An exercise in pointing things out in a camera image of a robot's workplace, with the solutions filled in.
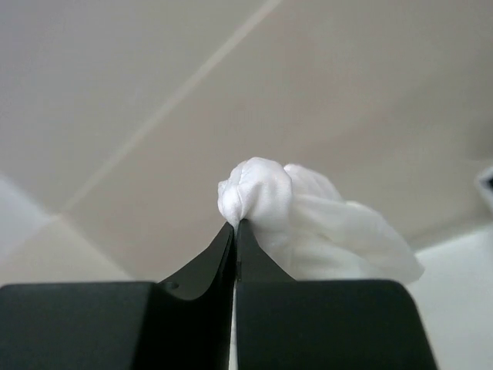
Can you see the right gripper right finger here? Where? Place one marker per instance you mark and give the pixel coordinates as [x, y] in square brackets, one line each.
[282, 323]

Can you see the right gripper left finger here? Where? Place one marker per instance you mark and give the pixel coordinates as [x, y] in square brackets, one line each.
[182, 322]

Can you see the white tank top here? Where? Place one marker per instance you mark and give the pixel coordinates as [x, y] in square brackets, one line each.
[302, 222]

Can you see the white plastic basket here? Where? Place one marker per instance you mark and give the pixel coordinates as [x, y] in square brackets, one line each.
[484, 185]

